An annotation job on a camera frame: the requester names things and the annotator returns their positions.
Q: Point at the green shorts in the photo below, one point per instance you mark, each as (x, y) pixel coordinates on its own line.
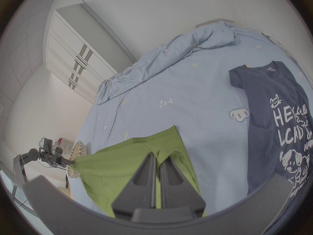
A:
(110, 170)

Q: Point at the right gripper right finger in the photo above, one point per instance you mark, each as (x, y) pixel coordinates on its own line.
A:
(178, 190)

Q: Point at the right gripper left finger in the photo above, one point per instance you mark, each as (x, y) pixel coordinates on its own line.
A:
(139, 187)

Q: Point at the round woven basket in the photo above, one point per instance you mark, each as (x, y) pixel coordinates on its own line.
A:
(79, 149)

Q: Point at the white wardrobe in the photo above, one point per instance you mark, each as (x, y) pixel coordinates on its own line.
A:
(73, 57)

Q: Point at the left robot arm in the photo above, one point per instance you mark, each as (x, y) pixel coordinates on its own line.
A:
(33, 155)

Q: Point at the bed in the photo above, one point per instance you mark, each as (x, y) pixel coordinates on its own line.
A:
(207, 94)

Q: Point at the dark blue printed T-shirt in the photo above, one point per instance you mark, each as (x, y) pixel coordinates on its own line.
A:
(264, 101)

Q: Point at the pale blue quilt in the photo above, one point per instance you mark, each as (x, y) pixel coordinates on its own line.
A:
(159, 62)

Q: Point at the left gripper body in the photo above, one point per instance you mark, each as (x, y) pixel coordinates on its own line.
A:
(56, 160)

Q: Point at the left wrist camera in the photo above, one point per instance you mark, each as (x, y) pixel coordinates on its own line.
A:
(59, 150)

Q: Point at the white chest of drawers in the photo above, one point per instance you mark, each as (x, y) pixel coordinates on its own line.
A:
(66, 146)

